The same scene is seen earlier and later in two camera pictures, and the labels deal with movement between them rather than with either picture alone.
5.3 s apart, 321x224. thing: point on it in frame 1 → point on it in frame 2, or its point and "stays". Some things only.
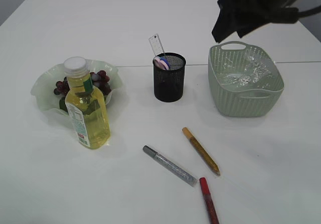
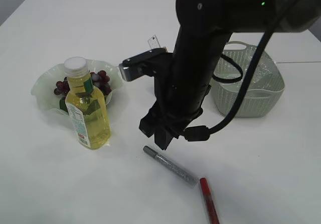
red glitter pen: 211,209 stays
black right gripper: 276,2 → 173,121
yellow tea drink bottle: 86,105 stays
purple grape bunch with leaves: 99,78 stays
